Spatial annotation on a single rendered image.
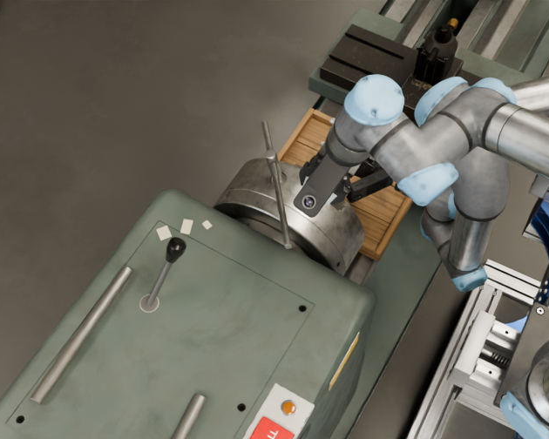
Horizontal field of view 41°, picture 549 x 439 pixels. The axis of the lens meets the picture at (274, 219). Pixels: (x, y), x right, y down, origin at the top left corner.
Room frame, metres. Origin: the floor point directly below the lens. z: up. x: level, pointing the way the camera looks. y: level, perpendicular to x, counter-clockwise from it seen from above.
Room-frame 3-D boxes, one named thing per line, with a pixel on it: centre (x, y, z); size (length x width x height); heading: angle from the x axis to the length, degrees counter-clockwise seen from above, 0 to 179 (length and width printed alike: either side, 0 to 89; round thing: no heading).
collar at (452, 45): (1.20, -0.43, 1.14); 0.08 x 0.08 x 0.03
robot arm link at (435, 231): (0.79, -0.39, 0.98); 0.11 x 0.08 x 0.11; 16
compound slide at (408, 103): (1.18, -0.41, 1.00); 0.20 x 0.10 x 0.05; 146
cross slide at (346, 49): (1.24, -0.37, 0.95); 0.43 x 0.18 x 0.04; 56
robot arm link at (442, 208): (0.80, -0.39, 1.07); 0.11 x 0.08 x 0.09; 56
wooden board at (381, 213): (0.98, -0.18, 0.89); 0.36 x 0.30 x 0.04; 56
